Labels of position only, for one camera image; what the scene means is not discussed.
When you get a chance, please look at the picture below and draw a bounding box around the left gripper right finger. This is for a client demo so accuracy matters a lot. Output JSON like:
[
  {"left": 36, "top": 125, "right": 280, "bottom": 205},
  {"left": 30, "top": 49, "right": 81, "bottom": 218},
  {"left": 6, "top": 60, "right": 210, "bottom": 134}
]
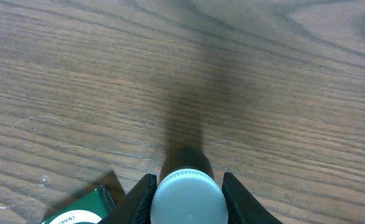
[{"left": 221, "top": 172, "right": 282, "bottom": 224}]

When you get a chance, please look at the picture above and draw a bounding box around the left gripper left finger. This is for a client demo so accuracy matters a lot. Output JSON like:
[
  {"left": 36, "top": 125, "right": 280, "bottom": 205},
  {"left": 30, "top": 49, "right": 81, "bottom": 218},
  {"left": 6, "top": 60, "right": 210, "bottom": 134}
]
[{"left": 98, "top": 174, "right": 157, "bottom": 224}]

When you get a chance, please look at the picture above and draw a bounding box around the green Zam-Buk box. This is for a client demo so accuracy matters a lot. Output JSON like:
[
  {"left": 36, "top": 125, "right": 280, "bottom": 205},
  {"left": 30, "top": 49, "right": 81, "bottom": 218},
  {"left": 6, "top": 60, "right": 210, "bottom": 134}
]
[{"left": 41, "top": 185, "right": 116, "bottom": 224}]

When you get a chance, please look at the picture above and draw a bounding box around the dark bottle white cap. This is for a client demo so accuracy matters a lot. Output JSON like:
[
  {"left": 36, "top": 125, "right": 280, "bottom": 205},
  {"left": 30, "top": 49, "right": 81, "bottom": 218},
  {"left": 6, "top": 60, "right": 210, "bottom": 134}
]
[{"left": 150, "top": 147, "right": 229, "bottom": 224}]

